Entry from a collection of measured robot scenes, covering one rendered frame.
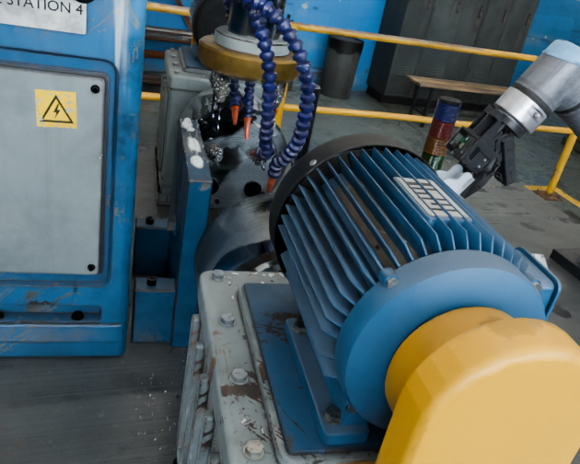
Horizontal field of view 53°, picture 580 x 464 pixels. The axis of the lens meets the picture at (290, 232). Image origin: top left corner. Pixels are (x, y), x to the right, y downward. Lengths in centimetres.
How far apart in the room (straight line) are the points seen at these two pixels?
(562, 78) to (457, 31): 561
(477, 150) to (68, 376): 83
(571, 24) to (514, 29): 130
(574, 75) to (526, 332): 87
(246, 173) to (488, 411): 105
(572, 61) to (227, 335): 83
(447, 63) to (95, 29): 612
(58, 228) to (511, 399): 74
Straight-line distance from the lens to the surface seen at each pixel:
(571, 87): 119
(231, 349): 57
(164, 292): 106
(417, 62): 661
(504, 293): 42
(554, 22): 816
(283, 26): 82
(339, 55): 625
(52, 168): 90
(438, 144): 155
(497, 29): 706
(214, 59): 98
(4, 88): 87
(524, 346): 35
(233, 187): 135
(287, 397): 52
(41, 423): 100
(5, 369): 110
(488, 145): 118
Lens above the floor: 153
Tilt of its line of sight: 27 degrees down
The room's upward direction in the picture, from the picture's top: 12 degrees clockwise
